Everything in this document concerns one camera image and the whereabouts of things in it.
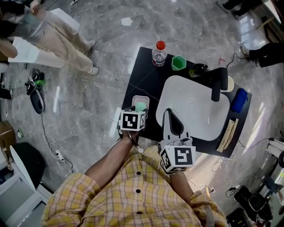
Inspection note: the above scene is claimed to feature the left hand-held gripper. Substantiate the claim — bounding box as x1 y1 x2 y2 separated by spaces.
118 106 149 132

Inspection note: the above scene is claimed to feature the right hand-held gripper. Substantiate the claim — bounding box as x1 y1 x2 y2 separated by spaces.
158 108 197 176

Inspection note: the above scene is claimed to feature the green bar of soap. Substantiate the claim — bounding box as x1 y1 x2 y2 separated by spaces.
134 102 147 112

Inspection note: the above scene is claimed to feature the person's right forearm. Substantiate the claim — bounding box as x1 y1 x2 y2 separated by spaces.
169 171 194 202

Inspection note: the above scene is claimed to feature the person's left forearm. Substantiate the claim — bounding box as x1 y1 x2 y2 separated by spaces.
85 130 143 189

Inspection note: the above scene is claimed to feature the white soap dish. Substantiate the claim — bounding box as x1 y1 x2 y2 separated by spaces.
131 95 151 113

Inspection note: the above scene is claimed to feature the white sink basin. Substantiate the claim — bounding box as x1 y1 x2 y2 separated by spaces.
155 75 231 141

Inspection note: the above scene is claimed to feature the wooden comb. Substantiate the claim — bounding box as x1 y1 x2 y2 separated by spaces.
216 118 240 153

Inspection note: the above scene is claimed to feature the clear water bottle red cap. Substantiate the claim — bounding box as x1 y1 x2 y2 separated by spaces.
151 40 168 67

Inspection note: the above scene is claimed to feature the black and green small object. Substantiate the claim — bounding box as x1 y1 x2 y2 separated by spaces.
189 63 210 78

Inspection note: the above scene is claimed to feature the green hexagonal cup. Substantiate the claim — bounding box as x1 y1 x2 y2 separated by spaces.
171 55 186 71

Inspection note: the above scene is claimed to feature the black faucet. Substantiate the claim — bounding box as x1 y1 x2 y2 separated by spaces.
204 67 229 102

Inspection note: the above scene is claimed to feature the blue sponge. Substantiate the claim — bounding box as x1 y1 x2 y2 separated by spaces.
230 88 249 113

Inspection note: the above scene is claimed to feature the beige round disc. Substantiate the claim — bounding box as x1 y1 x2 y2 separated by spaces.
220 75 235 93

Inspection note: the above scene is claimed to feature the yellow plaid shirt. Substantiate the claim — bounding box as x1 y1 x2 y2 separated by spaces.
40 144 229 227

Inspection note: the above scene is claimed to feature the white paper sheet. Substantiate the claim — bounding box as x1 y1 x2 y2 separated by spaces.
120 17 134 27

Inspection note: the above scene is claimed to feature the white power strip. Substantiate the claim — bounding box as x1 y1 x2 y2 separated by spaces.
55 149 65 162

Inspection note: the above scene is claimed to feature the black grey slipper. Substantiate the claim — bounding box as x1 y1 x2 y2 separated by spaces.
30 89 46 115

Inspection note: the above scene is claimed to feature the black and white device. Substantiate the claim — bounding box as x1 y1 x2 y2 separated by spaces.
24 68 47 96

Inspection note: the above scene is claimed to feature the black equipment pile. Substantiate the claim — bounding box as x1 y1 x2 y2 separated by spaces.
225 185 274 227

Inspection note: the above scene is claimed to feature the white box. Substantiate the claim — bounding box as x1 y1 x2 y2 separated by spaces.
8 36 65 69
49 8 81 31

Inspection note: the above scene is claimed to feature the cardboard box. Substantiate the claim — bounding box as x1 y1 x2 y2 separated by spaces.
0 120 17 156

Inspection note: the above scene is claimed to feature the white floor cable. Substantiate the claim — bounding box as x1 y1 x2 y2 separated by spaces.
186 144 240 193

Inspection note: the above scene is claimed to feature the black floor cable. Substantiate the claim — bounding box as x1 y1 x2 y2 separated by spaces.
40 113 74 174

